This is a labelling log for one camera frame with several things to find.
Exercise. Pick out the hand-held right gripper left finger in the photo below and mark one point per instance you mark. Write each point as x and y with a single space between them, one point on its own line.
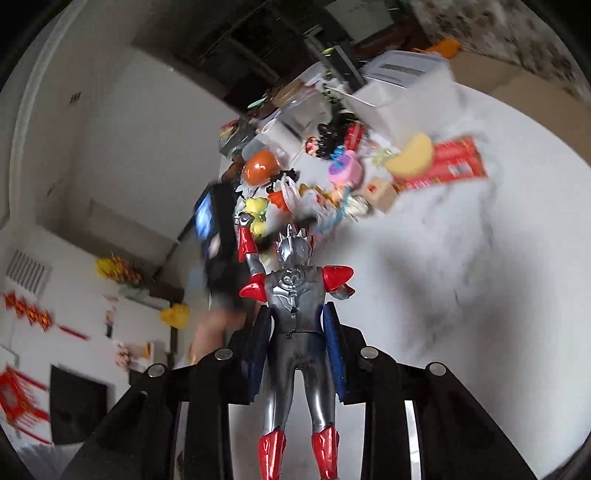
259 364

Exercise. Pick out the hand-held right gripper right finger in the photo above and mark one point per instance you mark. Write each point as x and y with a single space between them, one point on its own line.
333 350

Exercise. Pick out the silver red hero action figure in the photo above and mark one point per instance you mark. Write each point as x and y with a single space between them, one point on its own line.
295 295

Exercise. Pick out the person's left forearm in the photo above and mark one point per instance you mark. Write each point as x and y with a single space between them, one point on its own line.
212 337

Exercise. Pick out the yellow green plush toy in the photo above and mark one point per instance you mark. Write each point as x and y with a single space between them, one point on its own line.
257 217

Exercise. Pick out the orange ball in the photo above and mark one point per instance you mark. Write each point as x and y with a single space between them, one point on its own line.
261 167

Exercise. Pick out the yellow bag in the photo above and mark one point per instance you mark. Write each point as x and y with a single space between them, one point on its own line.
174 315

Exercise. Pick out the white plastic bag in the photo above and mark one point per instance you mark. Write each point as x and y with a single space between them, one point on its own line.
300 198

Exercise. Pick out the yellow flower bouquet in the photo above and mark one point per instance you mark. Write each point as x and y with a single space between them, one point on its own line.
117 270

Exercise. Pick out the pink plastic toy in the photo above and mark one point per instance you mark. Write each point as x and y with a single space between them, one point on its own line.
346 168

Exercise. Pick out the small cardboard box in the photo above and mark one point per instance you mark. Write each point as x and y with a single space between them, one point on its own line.
379 194

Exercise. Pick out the black television screen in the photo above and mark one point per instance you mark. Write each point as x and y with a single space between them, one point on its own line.
78 406

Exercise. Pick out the dark wooden cabinet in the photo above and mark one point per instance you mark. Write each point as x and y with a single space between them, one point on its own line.
221 46

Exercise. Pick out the yellow crescent foam toy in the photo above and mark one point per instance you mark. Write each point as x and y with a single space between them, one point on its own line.
411 157

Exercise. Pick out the black electronic device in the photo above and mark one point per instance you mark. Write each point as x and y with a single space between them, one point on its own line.
345 67

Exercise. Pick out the red snack packet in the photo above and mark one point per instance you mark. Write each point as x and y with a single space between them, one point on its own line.
455 166

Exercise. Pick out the white storage box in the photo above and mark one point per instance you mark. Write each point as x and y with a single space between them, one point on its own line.
401 87

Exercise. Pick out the floral patterned sofa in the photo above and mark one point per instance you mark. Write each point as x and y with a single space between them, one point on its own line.
517 32

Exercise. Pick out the white wall vent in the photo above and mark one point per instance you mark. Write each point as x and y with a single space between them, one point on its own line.
28 272

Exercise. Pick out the red paper wall garland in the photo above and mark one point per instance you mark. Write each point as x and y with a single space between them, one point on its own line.
30 311

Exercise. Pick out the red knot wall decoration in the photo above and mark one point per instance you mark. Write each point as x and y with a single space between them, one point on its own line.
18 401

